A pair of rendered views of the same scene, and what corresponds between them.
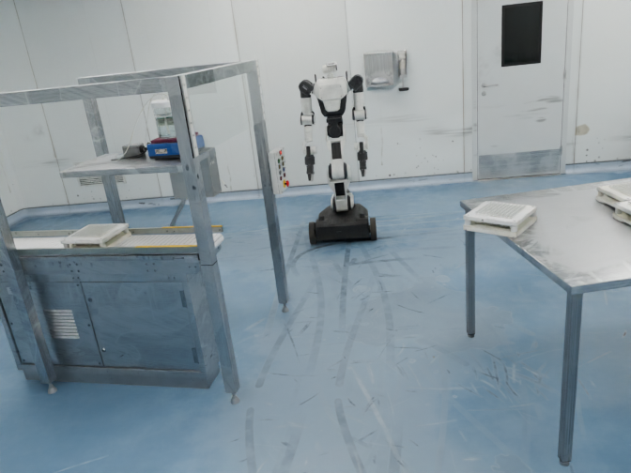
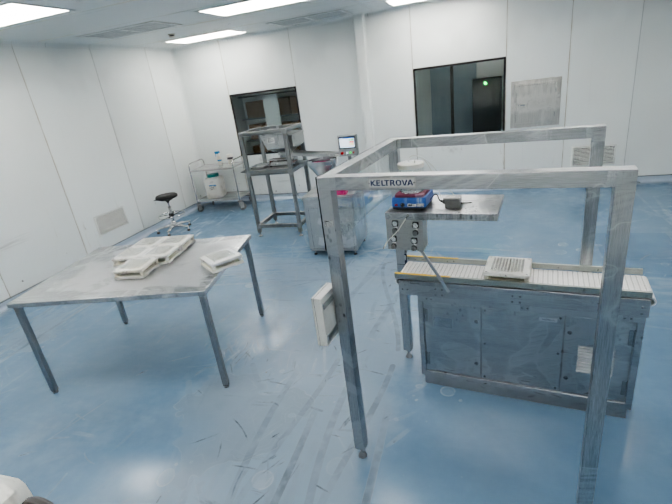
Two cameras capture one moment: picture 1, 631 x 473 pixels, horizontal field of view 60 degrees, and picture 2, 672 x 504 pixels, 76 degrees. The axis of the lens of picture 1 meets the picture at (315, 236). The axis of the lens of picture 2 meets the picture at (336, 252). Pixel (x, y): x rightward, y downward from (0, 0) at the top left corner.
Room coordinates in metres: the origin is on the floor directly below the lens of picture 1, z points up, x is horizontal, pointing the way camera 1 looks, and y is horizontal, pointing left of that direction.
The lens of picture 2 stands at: (5.15, 0.67, 2.01)
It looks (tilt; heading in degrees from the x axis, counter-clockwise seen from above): 22 degrees down; 193
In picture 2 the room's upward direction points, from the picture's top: 8 degrees counter-clockwise
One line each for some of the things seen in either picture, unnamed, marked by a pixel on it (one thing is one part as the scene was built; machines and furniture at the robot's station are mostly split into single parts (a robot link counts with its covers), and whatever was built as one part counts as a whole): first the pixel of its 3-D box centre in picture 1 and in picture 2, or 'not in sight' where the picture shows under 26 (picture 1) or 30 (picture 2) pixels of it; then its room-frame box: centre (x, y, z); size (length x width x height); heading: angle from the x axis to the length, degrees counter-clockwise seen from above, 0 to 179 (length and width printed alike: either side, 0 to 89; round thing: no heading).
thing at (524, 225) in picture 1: (500, 222); (222, 262); (2.35, -0.85, 0.83); 0.24 x 0.24 x 0.02; 48
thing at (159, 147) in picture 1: (176, 144); (412, 198); (2.63, 0.61, 1.30); 0.21 x 0.20 x 0.09; 165
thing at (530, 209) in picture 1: (500, 212); (220, 256); (2.35, -0.85, 0.88); 0.25 x 0.24 x 0.02; 138
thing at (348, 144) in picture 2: not in sight; (349, 161); (-0.06, -0.18, 1.07); 0.23 x 0.10 x 0.62; 83
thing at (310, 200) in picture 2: not in sight; (336, 219); (0.06, -0.40, 0.38); 0.63 x 0.57 x 0.76; 83
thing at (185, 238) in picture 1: (95, 249); (512, 280); (2.74, 1.16, 0.79); 1.35 x 0.25 x 0.05; 75
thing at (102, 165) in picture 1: (140, 162); (445, 206); (2.63, 0.79, 1.24); 0.62 x 0.38 x 0.04; 75
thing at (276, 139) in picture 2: not in sight; (292, 183); (-0.56, -1.10, 0.75); 1.43 x 1.06 x 1.50; 83
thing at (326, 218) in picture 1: (343, 212); not in sight; (4.75, -0.27, 0.19); 0.64 x 0.52 x 0.33; 173
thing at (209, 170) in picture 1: (194, 175); (406, 231); (2.71, 0.57, 1.13); 0.22 x 0.11 x 0.20; 75
